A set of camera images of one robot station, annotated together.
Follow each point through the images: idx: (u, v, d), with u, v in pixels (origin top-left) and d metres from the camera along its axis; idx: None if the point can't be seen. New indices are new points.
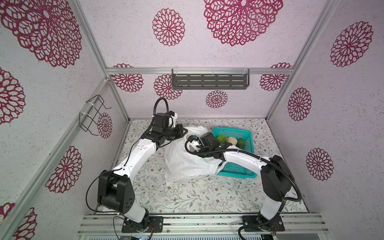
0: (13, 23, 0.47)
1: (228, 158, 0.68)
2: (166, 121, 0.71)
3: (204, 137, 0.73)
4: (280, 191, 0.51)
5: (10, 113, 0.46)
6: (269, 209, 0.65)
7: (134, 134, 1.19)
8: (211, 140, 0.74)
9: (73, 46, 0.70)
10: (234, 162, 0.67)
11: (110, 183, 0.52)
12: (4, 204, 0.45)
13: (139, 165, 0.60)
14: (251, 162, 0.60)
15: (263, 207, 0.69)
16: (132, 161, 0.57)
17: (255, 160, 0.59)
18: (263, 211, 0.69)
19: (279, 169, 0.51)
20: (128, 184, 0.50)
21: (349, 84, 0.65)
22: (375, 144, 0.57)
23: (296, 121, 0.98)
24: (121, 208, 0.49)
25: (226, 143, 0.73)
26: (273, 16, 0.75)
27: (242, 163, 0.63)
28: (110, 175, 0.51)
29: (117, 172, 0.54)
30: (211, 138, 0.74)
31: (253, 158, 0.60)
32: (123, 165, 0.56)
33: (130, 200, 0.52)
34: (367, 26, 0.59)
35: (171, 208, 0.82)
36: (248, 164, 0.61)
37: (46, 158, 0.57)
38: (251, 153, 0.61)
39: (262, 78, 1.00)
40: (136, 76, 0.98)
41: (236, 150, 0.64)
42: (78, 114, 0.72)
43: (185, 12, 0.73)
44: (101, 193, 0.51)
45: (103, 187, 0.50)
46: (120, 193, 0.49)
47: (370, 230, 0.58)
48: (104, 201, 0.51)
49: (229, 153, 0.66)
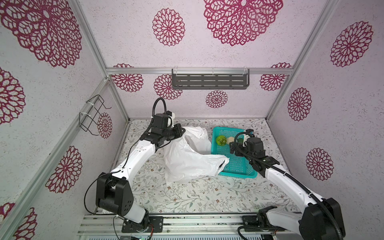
0: (13, 23, 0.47)
1: (269, 177, 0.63)
2: (165, 121, 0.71)
3: (252, 143, 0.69)
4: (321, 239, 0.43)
5: (9, 113, 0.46)
6: (279, 220, 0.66)
7: (134, 135, 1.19)
8: (258, 149, 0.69)
9: (73, 46, 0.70)
10: (276, 182, 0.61)
11: (108, 185, 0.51)
12: (3, 204, 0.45)
13: (138, 167, 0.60)
14: (296, 192, 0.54)
15: (271, 213, 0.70)
16: (130, 164, 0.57)
17: (302, 192, 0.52)
18: (269, 216, 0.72)
19: (328, 213, 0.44)
20: (127, 185, 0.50)
21: (349, 84, 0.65)
22: (375, 144, 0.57)
23: (296, 121, 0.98)
24: (120, 210, 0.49)
25: (271, 158, 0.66)
26: (273, 16, 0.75)
27: (286, 189, 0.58)
28: (108, 178, 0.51)
29: (115, 174, 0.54)
30: (259, 147, 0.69)
31: (300, 190, 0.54)
32: (122, 167, 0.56)
33: (128, 203, 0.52)
34: (367, 26, 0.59)
35: (171, 208, 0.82)
36: (292, 193, 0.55)
37: (46, 158, 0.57)
38: (300, 182, 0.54)
39: (262, 78, 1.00)
40: (136, 76, 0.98)
41: (282, 173, 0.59)
42: (78, 114, 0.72)
43: (185, 12, 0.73)
44: (99, 196, 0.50)
45: (102, 189, 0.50)
46: (118, 195, 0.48)
47: (370, 230, 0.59)
48: (102, 204, 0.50)
49: (273, 172, 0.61)
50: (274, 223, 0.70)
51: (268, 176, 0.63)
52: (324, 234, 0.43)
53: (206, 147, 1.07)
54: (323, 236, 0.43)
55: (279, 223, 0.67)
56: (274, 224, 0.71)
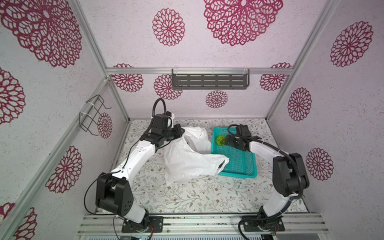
0: (13, 23, 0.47)
1: (252, 149, 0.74)
2: (165, 122, 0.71)
3: (239, 127, 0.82)
4: (286, 185, 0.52)
5: (10, 113, 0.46)
6: (272, 205, 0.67)
7: (134, 135, 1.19)
8: (244, 131, 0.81)
9: (73, 46, 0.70)
10: (256, 152, 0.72)
11: (108, 185, 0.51)
12: (4, 204, 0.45)
13: (137, 168, 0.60)
14: (270, 152, 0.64)
15: (266, 204, 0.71)
16: (130, 164, 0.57)
17: (274, 152, 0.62)
18: (265, 207, 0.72)
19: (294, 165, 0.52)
20: (127, 186, 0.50)
21: (349, 84, 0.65)
22: (375, 144, 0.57)
23: (296, 120, 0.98)
24: (120, 211, 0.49)
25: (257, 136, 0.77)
26: (273, 16, 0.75)
27: (263, 154, 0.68)
28: (108, 178, 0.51)
29: (115, 175, 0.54)
30: (245, 129, 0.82)
31: (273, 150, 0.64)
32: (122, 168, 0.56)
33: (128, 203, 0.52)
34: (367, 26, 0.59)
35: (171, 208, 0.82)
36: (267, 155, 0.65)
37: (46, 158, 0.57)
38: (272, 144, 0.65)
39: (262, 78, 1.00)
40: (136, 76, 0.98)
41: (261, 141, 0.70)
42: (78, 115, 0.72)
43: (185, 12, 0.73)
44: (99, 196, 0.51)
45: (101, 189, 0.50)
46: (118, 195, 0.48)
47: (370, 230, 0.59)
48: (102, 204, 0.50)
49: (254, 143, 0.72)
50: (270, 213, 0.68)
51: (251, 148, 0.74)
52: (288, 181, 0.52)
53: (206, 147, 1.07)
54: (288, 183, 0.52)
55: (273, 210, 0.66)
56: (269, 215, 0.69)
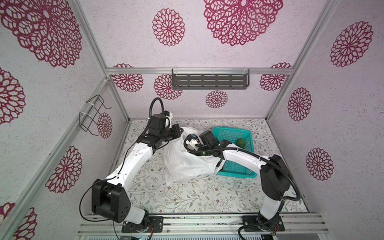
0: (13, 23, 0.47)
1: (227, 157, 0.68)
2: (162, 122, 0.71)
3: (203, 135, 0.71)
4: (279, 190, 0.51)
5: (9, 113, 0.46)
6: (269, 209, 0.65)
7: (134, 134, 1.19)
8: (211, 138, 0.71)
9: (73, 46, 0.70)
10: (234, 160, 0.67)
11: (104, 191, 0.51)
12: (3, 204, 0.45)
13: (134, 172, 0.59)
14: (250, 161, 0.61)
15: (262, 207, 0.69)
16: (126, 169, 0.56)
17: (255, 159, 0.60)
18: (264, 212, 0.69)
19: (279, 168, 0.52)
20: (123, 192, 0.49)
21: (349, 84, 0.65)
22: (375, 144, 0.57)
23: (296, 121, 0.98)
24: (116, 217, 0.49)
25: (225, 142, 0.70)
26: (273, 16, 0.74)
27: (242, 162, 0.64)
28: (103, 184, 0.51)
29: (110, 181, 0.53)
30: (211, 136, 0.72)
31: (253, 157, 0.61)
32: (117, 173, 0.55)
33: (125, 209, 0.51)
34: (367, 26, 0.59)
35: (171, 208, 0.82)
36: (247, 163, 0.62)
37: (46, 158, 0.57)
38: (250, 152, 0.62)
39: (262, 78, 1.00)
40: (136, 76, 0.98)
41: (236, 149, 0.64)
42: (78, 115, 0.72)
43: (185, 12, 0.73)
44: (94, 202, 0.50)
45: (97, 195, 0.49)
46: (114, 202, 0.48)
47: (370, 230, 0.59)
48: (98, 211, 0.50)
49: (228, 152, 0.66)
50: (270, 216, 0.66)
51: (225, 157, 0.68)
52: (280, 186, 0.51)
53: None
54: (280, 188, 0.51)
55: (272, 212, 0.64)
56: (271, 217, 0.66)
